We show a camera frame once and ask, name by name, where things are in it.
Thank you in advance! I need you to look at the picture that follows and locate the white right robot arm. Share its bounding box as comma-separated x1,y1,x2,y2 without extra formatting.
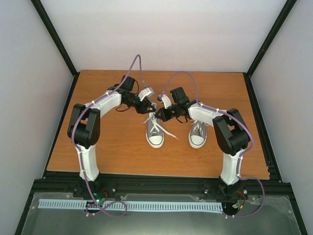
156,87,254,186

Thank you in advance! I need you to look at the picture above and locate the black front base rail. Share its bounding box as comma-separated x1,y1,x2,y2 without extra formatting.
31,171,295,201

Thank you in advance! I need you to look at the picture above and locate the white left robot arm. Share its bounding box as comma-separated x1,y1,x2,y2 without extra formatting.
67,76,156,197

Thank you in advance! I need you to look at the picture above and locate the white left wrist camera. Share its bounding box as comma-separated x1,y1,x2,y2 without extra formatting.
138,87,155,101

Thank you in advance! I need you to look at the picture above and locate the black frame post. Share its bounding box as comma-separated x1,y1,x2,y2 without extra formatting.
246,0,298,76
30,0,79,77

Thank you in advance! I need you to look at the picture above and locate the light blue cable duct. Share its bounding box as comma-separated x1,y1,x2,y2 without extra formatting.
38,199,223,213

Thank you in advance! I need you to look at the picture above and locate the white shoelace of sneaker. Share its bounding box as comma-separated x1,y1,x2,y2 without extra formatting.
143,113,178,140
190,120,207,139

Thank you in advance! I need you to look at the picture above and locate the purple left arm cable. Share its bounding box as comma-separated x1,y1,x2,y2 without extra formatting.
70,54,147,218

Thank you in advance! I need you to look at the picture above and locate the black left frame post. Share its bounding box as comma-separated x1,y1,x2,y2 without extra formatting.
30,0,79,77

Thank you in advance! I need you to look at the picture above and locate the clear plastic front sheet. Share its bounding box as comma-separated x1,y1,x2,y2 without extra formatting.
21,193,301,235

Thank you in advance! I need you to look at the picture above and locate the grey sneaker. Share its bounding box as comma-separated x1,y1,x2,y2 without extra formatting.
188,120,208,149
145,112,164,148

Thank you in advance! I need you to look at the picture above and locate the black right frame post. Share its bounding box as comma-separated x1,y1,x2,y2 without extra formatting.
246,0,298,76

